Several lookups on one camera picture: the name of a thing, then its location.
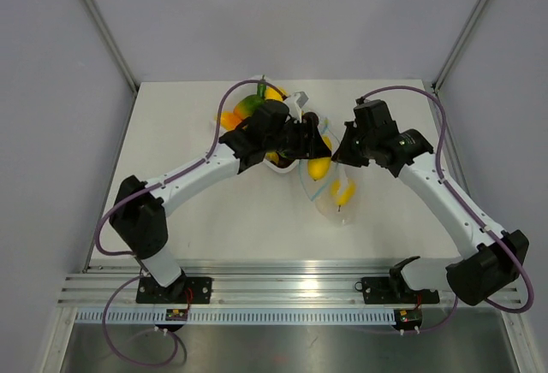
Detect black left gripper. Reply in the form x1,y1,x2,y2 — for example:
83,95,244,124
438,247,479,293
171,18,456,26
265,117,331,160

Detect yellow lemon toy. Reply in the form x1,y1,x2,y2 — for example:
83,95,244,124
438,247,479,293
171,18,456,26
307,157,331,181

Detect clear zip bag teal zipper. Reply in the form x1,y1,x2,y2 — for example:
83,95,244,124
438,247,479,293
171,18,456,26
295,115,365,228

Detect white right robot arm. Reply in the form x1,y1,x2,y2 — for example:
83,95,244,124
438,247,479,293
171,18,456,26
332,99,529,305

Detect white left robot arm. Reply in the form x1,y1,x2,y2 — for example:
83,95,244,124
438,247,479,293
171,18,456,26
109,100,331,303

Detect dark purple passionfruit toy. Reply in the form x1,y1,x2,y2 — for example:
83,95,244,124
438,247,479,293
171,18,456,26
301,112,319,126

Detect green orange mango toy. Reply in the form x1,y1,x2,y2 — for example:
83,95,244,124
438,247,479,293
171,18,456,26
233,94,265,120

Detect green chili pepper toy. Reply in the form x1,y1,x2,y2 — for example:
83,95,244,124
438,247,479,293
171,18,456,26
256,75,267,99

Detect yellow orange mango toy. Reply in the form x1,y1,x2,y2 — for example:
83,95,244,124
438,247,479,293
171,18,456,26
216,111,242,131

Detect white perforated plastic basket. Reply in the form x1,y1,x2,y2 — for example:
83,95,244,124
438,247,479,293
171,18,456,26
208,75,335,175

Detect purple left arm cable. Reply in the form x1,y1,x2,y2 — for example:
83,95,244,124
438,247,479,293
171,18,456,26
93,80,288,368

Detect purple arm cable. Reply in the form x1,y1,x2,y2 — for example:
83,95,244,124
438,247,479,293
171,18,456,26
93,80,288,368
342,86,536,335

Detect right aluminium frame post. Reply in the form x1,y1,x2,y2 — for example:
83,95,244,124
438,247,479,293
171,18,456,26
432,0,493,94

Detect aluminium frame post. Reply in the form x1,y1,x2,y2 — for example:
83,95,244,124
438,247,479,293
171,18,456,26
80,0,140,98
432,0,493,94

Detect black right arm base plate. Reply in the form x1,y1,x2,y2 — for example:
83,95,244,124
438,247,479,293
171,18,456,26
354,276,440,305

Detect white slotted cable duct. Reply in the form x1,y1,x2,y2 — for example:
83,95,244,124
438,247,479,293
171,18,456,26
75,308,396,326

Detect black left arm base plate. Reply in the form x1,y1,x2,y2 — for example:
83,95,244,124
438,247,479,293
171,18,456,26
135,276,213,305

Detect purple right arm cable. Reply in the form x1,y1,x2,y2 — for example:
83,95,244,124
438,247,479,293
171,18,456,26
342,86,536,335

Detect left aluminium frame post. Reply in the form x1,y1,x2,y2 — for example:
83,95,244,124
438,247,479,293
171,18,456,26
80,0,140,98

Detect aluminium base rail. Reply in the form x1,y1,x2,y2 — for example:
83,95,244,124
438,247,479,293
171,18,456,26
57,259,521,310

